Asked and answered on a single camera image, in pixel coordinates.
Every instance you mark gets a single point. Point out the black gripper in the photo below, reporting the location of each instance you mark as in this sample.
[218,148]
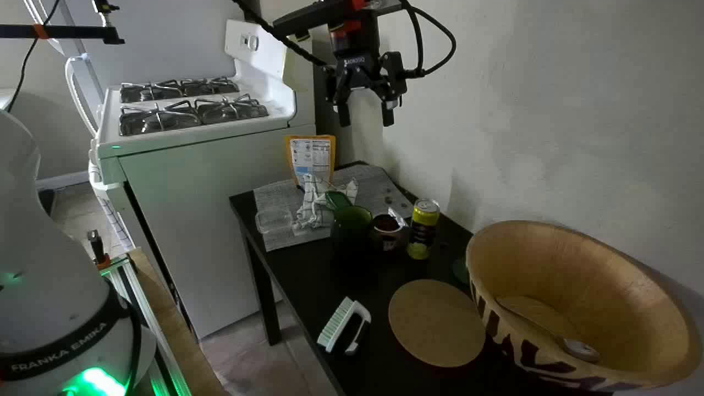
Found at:
[359,67]

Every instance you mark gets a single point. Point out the silver spoon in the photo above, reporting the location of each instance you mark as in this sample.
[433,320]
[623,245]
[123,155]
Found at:
[582,348]

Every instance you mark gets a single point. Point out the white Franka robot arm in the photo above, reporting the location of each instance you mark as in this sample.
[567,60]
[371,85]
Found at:
[46,278]

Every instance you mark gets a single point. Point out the wooden bowl with zebra pattern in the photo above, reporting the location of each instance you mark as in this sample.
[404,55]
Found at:
[586,293]

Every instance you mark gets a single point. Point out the gray woven placemat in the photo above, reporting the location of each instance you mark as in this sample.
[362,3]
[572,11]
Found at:
[382,187]

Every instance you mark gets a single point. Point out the crumpled grey cloth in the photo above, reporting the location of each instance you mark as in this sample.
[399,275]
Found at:
[312,205]

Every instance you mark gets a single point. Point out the black table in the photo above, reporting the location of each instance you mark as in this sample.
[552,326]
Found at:
[316,272]

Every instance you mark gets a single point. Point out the white stove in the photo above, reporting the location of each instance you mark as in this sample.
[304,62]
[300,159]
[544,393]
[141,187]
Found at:
[200,221]

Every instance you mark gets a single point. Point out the round wooden coaster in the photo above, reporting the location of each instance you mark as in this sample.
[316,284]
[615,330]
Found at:
[437,322]

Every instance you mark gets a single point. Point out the wooden robot workbench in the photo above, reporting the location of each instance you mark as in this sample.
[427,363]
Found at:
[172,330]

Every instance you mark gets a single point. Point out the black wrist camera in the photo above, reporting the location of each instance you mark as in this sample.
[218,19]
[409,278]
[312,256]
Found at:
[395,72]

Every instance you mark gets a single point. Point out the small red-tipped black post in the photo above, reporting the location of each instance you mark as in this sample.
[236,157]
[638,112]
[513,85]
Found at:
[97,250]

